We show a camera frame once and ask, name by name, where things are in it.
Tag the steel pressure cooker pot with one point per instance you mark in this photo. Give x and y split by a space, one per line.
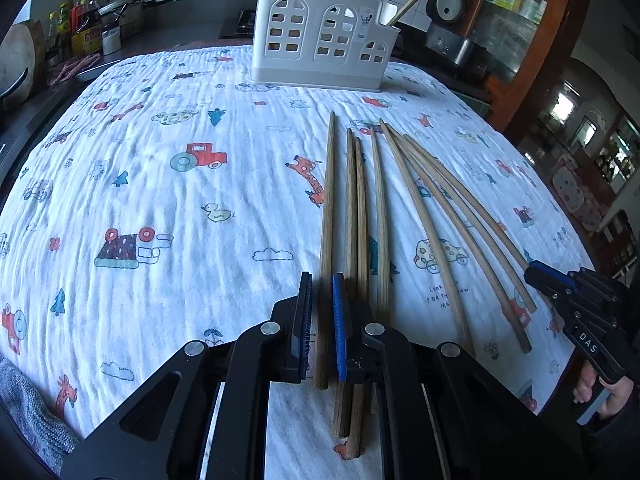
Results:
127 15

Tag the wooden chopstick eight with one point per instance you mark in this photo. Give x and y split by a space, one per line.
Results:
382 223

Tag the black gas stove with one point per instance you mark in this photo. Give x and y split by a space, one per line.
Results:
240 27

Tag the wooden chopstick six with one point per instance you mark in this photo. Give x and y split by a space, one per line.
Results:
360 293

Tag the pink dish cloth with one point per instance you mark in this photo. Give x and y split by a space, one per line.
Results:
69 69

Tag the round wooden cutting board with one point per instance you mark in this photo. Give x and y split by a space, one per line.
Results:
23 48

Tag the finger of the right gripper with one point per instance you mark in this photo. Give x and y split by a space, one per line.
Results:
555 295
542 276

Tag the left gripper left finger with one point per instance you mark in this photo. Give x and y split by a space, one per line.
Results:
203 414

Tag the black rice cooker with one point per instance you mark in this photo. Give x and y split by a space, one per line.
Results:
446 15

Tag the wooden chopstick five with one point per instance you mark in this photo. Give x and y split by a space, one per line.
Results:
451 288

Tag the wooden chopstick seven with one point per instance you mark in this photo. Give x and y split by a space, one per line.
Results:
350 219

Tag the wooden glass display cabinet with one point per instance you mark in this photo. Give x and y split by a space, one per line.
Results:
523 39

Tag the printed white table cloth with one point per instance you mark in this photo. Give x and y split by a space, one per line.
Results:
177 199

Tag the white plastic utensil holder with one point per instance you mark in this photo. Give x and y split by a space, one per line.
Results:
337 44

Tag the dark soy sauce bottle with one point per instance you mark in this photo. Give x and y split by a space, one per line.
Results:
86 27

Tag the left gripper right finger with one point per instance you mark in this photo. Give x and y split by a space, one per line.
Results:
442 415

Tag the person right hand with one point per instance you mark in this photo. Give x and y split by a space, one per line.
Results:
620 392

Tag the wooden chopstick one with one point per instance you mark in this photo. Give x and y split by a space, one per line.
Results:
324 311

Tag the small white jar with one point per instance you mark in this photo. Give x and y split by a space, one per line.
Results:
111 39

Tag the wooden chopstick nine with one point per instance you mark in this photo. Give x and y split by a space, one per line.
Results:
470 199

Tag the yellow cap oil bottle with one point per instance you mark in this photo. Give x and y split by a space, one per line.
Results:
53 42

